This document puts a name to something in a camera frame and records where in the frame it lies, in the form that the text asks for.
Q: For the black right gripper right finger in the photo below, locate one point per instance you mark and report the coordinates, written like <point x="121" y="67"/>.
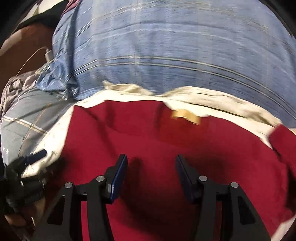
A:
<point x="222" y="208"/>

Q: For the grey striped star bedsheet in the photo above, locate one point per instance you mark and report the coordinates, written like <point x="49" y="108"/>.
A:
<point x="27" y="121"/>

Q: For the white charger with cable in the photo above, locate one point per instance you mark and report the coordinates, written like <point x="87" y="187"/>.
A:
<point x="48" y="57"/>

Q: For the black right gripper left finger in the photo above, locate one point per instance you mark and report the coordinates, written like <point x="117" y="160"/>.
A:
<point x="62" y="220"/>

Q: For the tan garment label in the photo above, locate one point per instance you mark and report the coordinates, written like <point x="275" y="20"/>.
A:
<point x="185" y="114"/>

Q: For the person's left hand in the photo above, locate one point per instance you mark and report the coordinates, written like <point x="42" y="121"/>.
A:
<point x="21" y="221"/>

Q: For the red knit garment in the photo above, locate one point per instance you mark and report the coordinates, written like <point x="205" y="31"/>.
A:
<point x="151" y="204"/>

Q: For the grey crumpled cloth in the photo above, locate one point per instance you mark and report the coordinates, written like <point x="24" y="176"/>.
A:
<point x="15" y="86"/>

